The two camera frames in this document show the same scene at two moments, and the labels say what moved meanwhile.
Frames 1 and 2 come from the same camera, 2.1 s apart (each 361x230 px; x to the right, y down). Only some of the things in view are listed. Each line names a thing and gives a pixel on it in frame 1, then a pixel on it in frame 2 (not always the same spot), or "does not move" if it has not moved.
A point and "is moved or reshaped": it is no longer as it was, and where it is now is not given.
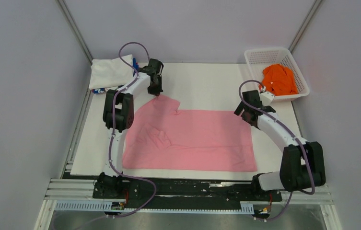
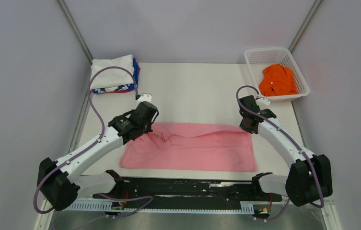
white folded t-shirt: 110,72 does not move
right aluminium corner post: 305,24 does not move
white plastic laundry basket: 276,69 does not move
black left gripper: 156,92 to 149,127
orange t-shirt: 279,80 does not move
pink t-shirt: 158,136 is moved or reshaped
